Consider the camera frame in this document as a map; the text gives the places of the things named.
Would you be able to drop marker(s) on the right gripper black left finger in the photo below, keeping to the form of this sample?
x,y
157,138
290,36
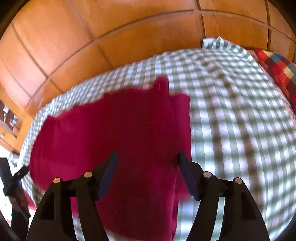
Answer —
x,y
53,218

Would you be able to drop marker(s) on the dark red cloth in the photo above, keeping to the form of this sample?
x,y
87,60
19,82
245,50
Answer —
x,y
146,128

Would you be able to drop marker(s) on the green white checkered bedsheet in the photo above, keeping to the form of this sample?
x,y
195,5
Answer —
x,y
241,124

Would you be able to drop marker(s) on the wooden panel headboard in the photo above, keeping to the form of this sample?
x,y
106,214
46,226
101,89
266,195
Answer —
x,y
47,47

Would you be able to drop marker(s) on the colourful plaid pillow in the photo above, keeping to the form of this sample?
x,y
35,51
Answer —
x,y
281,70

